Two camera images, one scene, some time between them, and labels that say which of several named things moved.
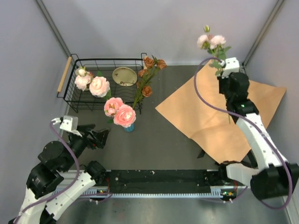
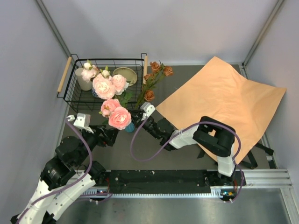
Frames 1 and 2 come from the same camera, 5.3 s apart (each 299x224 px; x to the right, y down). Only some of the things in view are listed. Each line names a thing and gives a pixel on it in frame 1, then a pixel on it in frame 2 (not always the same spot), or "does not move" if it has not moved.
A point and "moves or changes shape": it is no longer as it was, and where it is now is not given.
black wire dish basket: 91,82 does not move
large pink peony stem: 97,84 -> 89,72
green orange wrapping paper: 213,129 does not move
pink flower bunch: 216,46 -> 107,86
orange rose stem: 151,65 -> 158,71
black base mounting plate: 160,180 does not move
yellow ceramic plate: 124,76 does not move
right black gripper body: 223,84 -> 149,124
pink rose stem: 123,114 moves or changes shape
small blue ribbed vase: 131,128 does not move
